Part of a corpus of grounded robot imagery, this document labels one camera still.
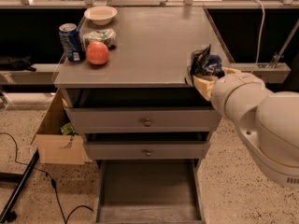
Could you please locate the cardboard box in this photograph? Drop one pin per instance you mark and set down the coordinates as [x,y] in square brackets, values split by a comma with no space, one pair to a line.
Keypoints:
[53,146]

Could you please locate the green packet in box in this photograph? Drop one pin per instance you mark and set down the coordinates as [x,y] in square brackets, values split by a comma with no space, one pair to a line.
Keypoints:
[68,129]

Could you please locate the green white snack bag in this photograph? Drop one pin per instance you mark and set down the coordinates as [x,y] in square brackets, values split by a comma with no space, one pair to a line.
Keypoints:
[106,36]

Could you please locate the bottom grey open drawer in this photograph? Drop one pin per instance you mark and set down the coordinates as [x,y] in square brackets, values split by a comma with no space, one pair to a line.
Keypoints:
[148,192]

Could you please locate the blue soda can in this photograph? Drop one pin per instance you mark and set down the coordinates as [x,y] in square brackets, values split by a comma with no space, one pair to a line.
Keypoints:
[70,39]

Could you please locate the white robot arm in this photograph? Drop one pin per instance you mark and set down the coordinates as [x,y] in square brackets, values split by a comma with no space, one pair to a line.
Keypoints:
[267,122]

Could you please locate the white bowl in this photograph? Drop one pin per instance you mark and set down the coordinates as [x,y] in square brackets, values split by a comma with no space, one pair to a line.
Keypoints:
[100,15]

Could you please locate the drawer round knob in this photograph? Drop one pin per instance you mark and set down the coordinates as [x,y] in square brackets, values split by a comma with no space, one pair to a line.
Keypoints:
[147,122]
[147,152]

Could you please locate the black object on ledge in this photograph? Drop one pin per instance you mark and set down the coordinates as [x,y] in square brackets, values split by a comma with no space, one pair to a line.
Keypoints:
[16,64]

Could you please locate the grey metal rail beam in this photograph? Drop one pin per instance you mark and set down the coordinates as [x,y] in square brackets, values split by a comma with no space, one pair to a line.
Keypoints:
[264,71]

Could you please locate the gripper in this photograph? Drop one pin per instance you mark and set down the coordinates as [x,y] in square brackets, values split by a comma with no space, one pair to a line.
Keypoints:
[223,92]

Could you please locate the blue chip bag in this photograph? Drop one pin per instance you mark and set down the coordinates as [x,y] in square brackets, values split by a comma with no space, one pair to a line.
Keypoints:
[204,63]

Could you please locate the red apple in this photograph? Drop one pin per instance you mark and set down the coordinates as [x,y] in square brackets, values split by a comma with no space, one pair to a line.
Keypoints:
[97,53]

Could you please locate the middle drawer round knob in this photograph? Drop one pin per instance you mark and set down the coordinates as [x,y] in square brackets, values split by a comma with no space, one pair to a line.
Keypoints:
[147,152]

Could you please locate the top drawer round knob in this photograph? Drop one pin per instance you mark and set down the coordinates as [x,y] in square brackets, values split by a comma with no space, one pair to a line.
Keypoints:
[147,122]

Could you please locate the middle grey drawer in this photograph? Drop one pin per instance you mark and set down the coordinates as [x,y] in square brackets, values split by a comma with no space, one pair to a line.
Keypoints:
[134,150]

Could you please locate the top grey drawer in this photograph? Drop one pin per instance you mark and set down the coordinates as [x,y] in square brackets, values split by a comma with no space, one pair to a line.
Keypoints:
[131,120]

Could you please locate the black metal floor bar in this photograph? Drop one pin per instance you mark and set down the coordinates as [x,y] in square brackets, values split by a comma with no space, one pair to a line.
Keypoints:
[19,180]

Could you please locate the grey drawer cabinet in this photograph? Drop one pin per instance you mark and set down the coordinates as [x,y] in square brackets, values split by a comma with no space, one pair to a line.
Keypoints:
[147,69]

